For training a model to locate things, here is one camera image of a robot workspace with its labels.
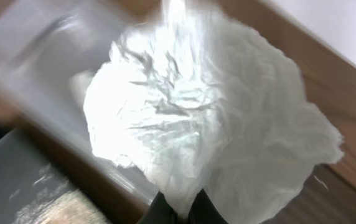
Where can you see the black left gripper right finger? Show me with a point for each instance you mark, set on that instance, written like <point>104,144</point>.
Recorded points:
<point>203,211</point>

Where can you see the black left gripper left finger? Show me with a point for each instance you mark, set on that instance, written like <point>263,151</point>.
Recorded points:
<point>159,212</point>

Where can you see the pile of rice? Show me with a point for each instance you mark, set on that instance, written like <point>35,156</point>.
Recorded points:
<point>44,195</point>

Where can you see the white napkin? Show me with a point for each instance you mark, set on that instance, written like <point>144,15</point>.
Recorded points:
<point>199,101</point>
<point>79,84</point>

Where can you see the black waste tray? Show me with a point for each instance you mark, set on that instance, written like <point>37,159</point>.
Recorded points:
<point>17,150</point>

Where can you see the clear plastic bin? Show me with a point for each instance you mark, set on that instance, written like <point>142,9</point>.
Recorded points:
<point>43,45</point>

